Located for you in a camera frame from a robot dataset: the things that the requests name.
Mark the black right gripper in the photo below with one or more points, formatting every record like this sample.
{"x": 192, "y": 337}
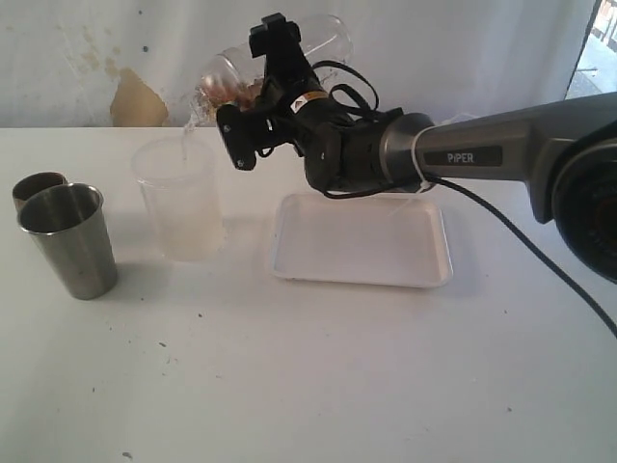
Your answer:
{"x": 291, "y": 105}

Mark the clear plastic shaker cup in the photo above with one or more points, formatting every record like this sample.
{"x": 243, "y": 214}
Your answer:
{"x": 324, "y": 37}

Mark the clear dome shaker lid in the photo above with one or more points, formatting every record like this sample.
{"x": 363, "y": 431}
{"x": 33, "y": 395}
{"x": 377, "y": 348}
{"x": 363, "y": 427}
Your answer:
{"x": 230, "y": 77}

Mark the stainless steel cup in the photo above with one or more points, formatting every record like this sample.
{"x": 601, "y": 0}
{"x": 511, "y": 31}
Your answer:
{"x": 67, "y": 224}

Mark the brown wooden cup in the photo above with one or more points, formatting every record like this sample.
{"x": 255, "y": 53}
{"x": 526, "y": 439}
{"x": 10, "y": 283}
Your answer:
{"x": 31, "y": 185}

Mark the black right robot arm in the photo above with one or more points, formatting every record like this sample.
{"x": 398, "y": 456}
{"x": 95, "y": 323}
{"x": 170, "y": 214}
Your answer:
{"x": 564, "y": 152}

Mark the translucent white plastic cup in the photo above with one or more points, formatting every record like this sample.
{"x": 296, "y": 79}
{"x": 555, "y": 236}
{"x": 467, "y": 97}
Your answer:
{"x": 178, "y": 183}

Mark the white rectangular plastic tray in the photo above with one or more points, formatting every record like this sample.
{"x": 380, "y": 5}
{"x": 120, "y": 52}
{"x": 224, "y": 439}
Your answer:
{"x": 384, "y": 240}

